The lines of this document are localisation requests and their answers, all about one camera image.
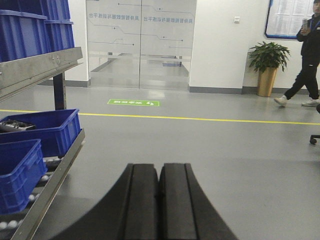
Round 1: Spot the metal flow rack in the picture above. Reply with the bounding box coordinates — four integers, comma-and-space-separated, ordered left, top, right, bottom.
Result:
0, 47, 85, 240

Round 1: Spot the blue bin lower front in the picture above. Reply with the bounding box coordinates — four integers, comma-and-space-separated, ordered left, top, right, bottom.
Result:
0, 139, 47, 215

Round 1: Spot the white wall switch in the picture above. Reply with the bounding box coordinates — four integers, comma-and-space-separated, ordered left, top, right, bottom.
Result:
233, 16, 241, 24

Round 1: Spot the blue bin upper left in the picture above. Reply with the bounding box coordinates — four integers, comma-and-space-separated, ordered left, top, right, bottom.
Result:
0, 9, 50, 62

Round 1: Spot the blue framed notice board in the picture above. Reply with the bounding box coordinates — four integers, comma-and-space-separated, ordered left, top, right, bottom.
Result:
264, 0, 314, 40

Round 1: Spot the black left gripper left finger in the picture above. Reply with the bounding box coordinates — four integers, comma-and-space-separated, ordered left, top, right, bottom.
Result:
53, 163, 158, 240

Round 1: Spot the green floor sign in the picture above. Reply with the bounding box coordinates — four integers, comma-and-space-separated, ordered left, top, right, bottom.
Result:
107, 99, 160, 107

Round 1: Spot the glass double door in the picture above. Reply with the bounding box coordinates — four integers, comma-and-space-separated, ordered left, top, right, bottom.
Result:
86, 0, 197, 91

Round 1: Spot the blue bin upper right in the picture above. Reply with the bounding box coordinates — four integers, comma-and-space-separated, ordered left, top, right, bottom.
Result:
19, 0, 75, 52

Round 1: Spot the walking person in black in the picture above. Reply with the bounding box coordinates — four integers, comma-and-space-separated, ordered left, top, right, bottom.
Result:
274, 0, 320, 107

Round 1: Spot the blue bin with parts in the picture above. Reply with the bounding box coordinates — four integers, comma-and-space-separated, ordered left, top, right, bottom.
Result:
0, 108, 81, 157

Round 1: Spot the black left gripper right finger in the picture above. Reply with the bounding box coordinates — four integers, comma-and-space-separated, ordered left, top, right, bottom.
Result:
159, 163, 237, 240

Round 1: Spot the potted green plant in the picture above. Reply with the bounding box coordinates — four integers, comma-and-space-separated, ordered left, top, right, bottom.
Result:
248, 41, 291, 97

